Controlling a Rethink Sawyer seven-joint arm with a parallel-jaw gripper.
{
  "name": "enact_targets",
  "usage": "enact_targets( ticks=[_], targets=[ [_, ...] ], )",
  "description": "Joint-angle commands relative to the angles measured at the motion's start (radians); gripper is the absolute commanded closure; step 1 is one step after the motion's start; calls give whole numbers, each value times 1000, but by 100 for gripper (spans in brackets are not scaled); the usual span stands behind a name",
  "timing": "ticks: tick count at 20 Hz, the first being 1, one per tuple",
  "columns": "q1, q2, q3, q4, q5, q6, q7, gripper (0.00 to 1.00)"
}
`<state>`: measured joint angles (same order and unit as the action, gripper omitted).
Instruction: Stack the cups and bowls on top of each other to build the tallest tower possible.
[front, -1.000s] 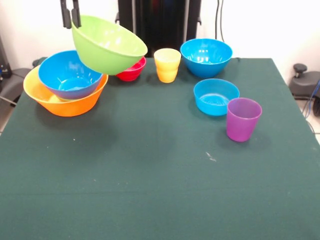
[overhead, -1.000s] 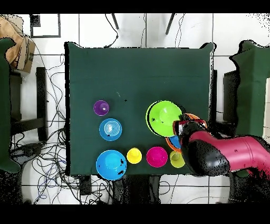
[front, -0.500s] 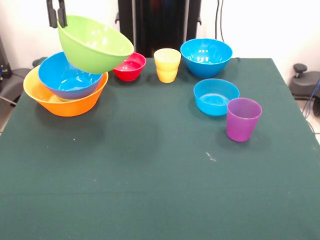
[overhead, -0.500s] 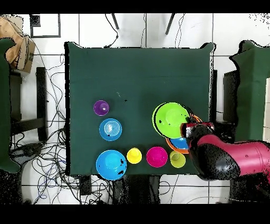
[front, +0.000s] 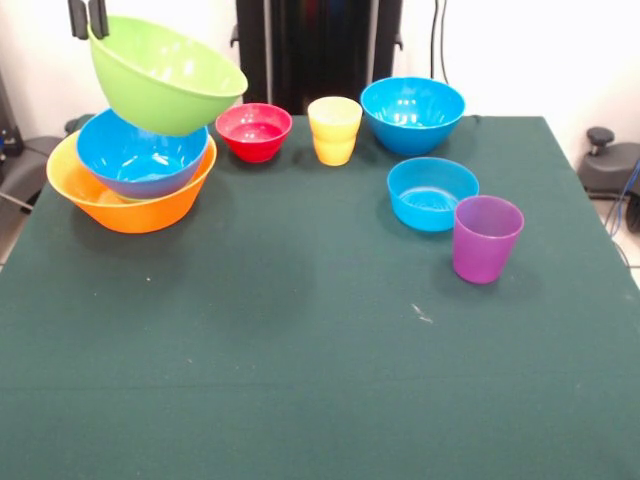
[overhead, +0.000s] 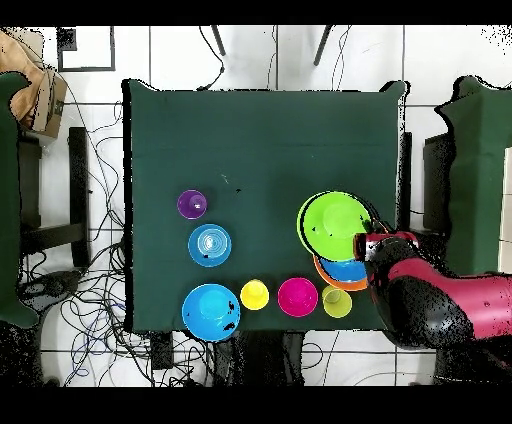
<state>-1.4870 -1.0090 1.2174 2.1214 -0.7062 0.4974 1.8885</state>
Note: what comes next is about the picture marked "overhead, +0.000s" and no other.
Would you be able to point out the black square floor frame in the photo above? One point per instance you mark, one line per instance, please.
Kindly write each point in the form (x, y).
(66, 40)

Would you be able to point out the large green bowl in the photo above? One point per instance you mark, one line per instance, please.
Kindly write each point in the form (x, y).
(332, 224)

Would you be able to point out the large blue bowl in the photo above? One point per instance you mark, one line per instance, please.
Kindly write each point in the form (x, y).
(210, 310)
(346, 271)

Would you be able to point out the large orange bowl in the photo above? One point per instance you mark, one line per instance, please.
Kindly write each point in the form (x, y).
(340, 284)

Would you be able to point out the cardboard box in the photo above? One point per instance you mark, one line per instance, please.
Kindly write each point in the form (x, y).
(50, 100)

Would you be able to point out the small blue ridged bowl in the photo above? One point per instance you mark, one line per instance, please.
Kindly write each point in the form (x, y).
(210, 245)

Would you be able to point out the purple cup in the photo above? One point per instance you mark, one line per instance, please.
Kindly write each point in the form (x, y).
(192, 204)

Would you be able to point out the black power brick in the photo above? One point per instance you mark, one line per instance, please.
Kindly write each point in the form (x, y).
(162, 352)

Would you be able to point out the small red bowl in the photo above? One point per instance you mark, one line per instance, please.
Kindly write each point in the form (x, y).
(298, 296)

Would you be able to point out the green cloth side table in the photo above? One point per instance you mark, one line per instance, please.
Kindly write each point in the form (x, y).
(476, 180)
(8, 200)

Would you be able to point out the yellow cup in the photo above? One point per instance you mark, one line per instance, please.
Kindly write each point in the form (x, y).
(254, 295)

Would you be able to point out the black box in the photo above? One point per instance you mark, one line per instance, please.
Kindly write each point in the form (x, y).
(436, 180)

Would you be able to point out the black floor stand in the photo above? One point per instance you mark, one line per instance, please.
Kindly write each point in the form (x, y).
(78, 180)

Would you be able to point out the translucent yellow-green cup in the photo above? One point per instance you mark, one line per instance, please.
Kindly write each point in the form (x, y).
(340, 306)

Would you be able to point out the black tripod leg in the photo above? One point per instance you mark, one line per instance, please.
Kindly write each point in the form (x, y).
(322, 46)
(218, 40)

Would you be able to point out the dark green tablecloth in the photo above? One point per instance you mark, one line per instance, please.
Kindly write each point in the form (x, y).
(260, 140)

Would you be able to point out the black robot pedestal leg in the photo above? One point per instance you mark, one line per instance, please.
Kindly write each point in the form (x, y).
(52, 286)

